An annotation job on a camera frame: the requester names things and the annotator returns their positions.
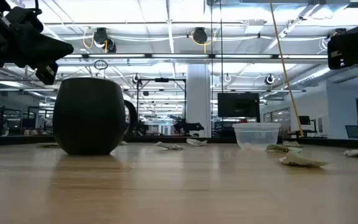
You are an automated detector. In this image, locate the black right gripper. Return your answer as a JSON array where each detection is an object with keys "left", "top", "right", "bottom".
[{"left": 327, "top": 21, "right": 358, "bottom": 70}]

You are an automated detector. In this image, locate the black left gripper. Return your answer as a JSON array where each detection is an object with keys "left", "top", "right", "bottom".
[{"left": 0, "top": 18, "right": 75, "bottom": 85}]

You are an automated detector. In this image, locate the clear round plastic container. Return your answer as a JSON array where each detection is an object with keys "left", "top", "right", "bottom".
[{"left": 232, "top": 122, "right": 282, "bottom": 149}]

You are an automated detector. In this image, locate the dark mug with green inside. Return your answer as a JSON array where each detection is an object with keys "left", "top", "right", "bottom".
[{"left": 52, "top": 77, "right": 139, "bottom": 156}]

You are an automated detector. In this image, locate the black chair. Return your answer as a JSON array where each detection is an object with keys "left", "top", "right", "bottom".
[{"left": 296, "top": 115, "right": 318, "bottom": 138}]

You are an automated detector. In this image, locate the black monitor screen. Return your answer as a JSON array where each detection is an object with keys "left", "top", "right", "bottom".
[{"left": 218, "top": 92, "right": 260, "bottom": 118}]

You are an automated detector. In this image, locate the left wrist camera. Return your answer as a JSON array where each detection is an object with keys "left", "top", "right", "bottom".
[{"left": 7, "top": 7, "right": 45, "bottom": 34}]

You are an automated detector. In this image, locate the yellow hanging cable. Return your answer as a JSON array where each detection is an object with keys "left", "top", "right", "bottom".
[{"left": 268, "top": 0, "right": 305, "bottom": 129}]

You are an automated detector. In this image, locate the black workstation frame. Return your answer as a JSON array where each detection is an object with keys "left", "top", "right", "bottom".
[
  {"left": 136, "top": 78, "right": 187, "bottom": 136},
  {"left": 0, "top": 103, "right": 55, "bottom": 137}
]

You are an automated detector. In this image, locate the black hanging cable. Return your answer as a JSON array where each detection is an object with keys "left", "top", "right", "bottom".
[
  {"left": 209, "top": 0, "right": 214, "bottom": 138},
  {"left": 218, "top": 0, "right": 225, "bottom": 138}
]

